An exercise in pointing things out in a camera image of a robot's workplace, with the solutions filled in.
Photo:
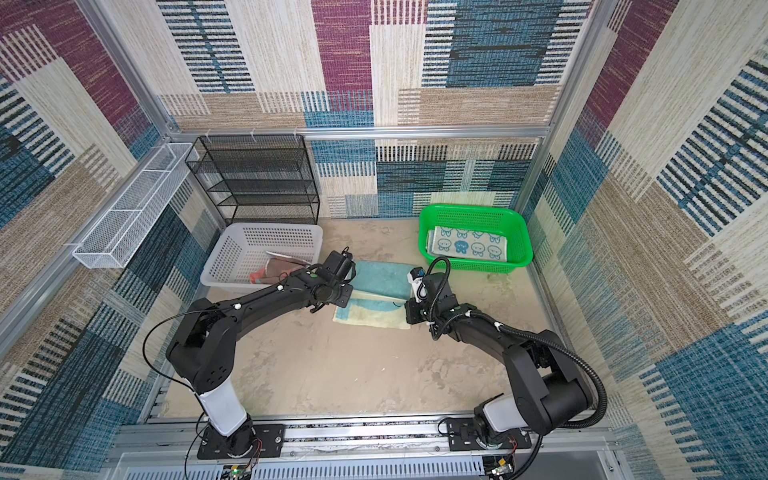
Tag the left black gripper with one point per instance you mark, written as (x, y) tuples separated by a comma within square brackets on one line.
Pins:
[(344, 299)]

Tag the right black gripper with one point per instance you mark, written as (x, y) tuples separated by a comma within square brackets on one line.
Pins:
[(414, 317)]

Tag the pale green teal towel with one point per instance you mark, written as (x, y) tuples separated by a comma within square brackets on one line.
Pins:
[(378, 300)]

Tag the red pink towel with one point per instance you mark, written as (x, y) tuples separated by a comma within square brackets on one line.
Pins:
[(277, 267)]

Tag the blue bunny pattern towel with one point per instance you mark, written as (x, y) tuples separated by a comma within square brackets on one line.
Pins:
[(466, 244)]

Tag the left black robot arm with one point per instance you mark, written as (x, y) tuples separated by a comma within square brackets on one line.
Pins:
[(202, 349)]

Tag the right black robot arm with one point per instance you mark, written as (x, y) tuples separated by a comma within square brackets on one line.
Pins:
[(550, 387)]

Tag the green plastic basket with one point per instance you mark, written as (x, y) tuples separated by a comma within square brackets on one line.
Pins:
[(497, 221)]

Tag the white plastic laundry basket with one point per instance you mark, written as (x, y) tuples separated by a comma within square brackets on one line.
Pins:
[(243, 249)]

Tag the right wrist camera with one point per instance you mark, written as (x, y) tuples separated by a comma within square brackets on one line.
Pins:
[(415, 279)]

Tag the black wire shelf rack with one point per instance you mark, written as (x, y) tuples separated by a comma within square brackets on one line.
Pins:
[(257, 178)]

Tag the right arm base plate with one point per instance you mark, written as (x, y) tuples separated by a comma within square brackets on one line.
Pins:
[(469, 434)]

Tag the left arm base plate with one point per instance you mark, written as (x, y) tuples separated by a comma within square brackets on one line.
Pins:
[(249, 442)]

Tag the aluminium front rail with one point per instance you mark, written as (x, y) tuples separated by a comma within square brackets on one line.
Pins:
[(413, 446)]

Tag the white wire mesh tray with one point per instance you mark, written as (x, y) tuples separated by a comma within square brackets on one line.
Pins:
[(113, 241)]

